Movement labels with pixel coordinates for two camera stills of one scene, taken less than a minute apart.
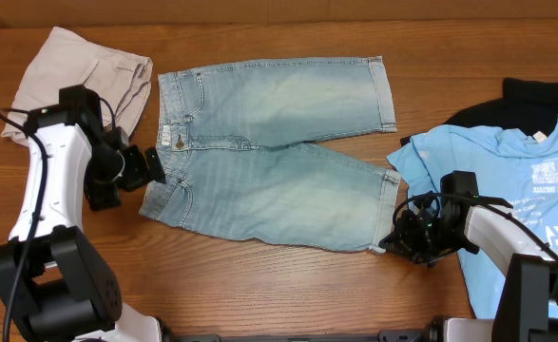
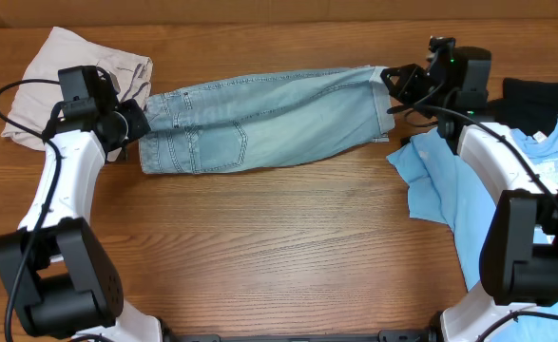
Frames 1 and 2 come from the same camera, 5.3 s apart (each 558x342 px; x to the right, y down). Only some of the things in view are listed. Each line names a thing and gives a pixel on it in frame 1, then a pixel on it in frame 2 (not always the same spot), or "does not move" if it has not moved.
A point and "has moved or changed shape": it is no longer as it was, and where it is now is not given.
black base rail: (432, 332) does not move
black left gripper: (133, 167) to (136, 120)
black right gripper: (406, 236) to (414, 81)
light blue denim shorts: (234, 141) has moved or changed shape
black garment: (529, 104) does not move
